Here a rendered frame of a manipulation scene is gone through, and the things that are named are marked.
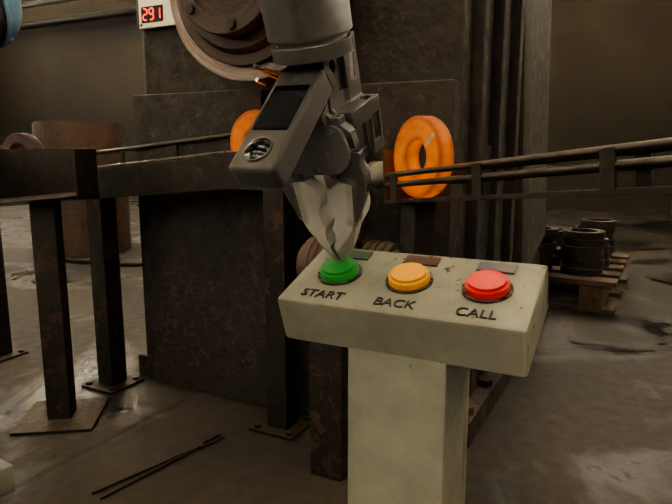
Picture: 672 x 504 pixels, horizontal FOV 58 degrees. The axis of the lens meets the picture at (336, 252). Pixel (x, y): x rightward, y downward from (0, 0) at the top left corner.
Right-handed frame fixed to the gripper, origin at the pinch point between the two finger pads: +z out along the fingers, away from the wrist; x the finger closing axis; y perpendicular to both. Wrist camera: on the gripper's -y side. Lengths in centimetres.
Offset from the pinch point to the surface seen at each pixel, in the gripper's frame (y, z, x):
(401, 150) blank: 61, 12, 17
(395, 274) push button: -0.8, 1.4, -6.5
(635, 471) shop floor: 64, 90, -30
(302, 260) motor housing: 47, 31, 36
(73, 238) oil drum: 187, 121, 305
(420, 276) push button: -0.7, 1.4, -9.0
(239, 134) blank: 74, 13, 65
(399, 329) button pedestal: -5.5, 4.2, -8.4
